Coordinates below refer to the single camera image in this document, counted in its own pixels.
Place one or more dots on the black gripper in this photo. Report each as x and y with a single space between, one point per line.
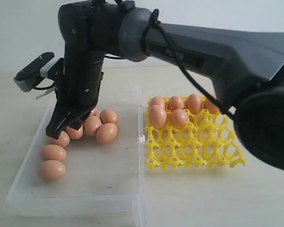
77 92

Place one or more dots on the clear plastic tray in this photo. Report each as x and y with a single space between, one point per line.
98 178

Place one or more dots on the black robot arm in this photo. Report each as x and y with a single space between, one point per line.
240 72

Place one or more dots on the yellow plastic egg tray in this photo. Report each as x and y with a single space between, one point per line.
206 140

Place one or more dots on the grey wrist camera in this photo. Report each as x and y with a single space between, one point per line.
45 66

